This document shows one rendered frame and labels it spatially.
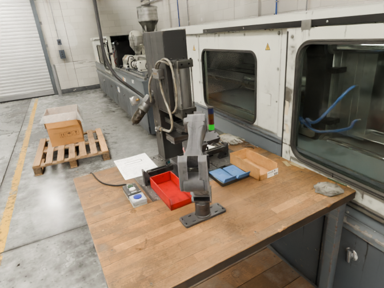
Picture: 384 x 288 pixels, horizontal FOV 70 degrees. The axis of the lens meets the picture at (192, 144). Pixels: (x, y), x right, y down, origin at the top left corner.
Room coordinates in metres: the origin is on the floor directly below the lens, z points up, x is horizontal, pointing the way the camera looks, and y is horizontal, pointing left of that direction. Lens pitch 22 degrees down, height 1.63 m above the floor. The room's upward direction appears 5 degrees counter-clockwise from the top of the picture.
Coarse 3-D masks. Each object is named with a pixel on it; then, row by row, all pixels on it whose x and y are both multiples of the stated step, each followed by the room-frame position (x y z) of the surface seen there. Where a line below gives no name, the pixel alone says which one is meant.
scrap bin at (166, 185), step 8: (160, 176) 1.27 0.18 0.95; (168, 176) 1.29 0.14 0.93; (176, 176) 1.24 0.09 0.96; (152, 184) 1.22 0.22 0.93; (160, 184) 1.26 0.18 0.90; (168, 184) 1.26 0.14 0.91; (176, 184) 1.24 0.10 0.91; (160, 192) 1.13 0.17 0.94; (168, 192) 1.18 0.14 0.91; (176, 192) 1.17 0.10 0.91; (184, 192) 1.16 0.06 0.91; (168, 200) 1.04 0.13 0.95; (176, 200) 1.10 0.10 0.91; (184, 200) 1.06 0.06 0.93; (176, 208) 1.04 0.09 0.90
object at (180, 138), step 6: (168, 120) 1.52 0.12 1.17; (174, 120) 1.52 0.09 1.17; (180, 120) 1.47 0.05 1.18; (180, 126) 1.38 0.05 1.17; (174, 132) 1.40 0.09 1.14; (180, 132) 1.37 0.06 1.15; (186, 132) 1.34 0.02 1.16; (168, 138) 1.38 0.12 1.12; (174, 138) 1.31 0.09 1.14; (180, 138) 1.33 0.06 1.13; (186, 138) 1.35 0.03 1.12; (174, 144) 1.31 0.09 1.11
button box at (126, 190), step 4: (104, 184) 1.32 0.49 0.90; (108, 184) 1.30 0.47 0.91; (120, 184) 1.29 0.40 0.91; (124, 184) 1.28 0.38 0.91; (128, 184) 1.25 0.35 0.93; (132, 184) 1.24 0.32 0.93; (124, 188) 1.21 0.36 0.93; (128, 188) 1.20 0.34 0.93; (136, 188) 1.20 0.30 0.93; (124, 192) 1.21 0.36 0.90; (128, 192) 1.17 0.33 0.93; (132, 192) 1.17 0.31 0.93; (136, 192) 1.16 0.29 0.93; (140, 192) 1.17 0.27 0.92; (128, 196) 1.14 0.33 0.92
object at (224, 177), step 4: (212, 172) 1.31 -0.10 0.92; (216, 172) 1.31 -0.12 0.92; (220, 172) 1.31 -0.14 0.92; (224, 172) 1.30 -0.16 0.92; (216, 176) 1.27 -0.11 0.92; (220, 176) 1.26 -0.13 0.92; (224, 176) 1.26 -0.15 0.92; (228, 176) 1.26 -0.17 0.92; (236, 176) 1.22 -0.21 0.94; (224, 180) 1.22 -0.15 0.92; (228, 180) 1.20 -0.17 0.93
